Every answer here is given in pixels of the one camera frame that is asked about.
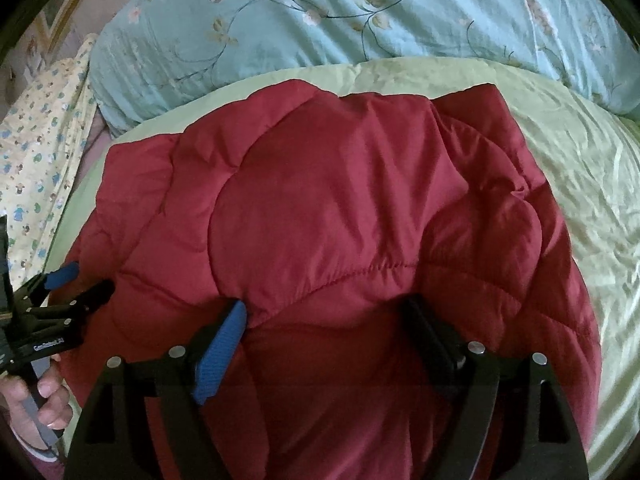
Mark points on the light blue floral duvet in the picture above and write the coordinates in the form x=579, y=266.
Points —
x=300, y=25

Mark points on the yellow cartoon print sheet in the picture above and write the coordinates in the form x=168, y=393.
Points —
x=40, y=160

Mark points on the pale green blanket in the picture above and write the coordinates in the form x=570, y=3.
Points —
x=575, y=160

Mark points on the pink bed sheet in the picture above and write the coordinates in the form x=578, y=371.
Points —
x=100, y=145

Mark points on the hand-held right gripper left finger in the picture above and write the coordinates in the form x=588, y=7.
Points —
x=222, y=345

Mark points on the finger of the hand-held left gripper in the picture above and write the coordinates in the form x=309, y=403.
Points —
x=95, y=292
x=62, y=275

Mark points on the red quilted jacket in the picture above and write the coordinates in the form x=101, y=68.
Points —
x=325, y=210

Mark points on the person's left hand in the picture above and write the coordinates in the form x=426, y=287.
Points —
x=15, y=400

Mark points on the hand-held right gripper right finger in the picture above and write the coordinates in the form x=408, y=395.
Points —
x=430, y=330

